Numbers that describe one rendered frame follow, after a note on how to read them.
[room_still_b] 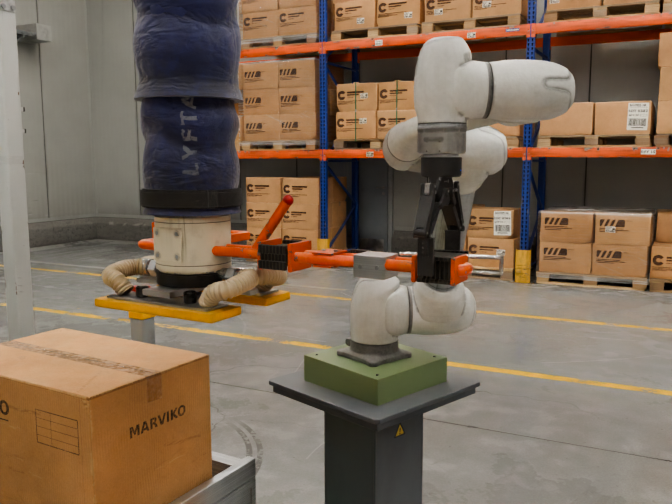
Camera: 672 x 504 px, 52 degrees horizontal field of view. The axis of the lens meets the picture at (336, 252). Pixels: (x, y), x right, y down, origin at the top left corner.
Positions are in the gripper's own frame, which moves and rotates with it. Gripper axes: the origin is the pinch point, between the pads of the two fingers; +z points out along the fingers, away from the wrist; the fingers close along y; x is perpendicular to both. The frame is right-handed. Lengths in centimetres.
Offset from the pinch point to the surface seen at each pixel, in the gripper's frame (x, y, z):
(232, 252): -45.5, 4.6, 0.1
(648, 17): -41, -709, -169
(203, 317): -44.3, 16.1, 12.0
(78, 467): -78, 21, 50
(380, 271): -10.1, 4.7, 1.5
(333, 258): -20.5, 4.5, -0.3
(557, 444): -23, -233, 127
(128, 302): -66, 16, 11
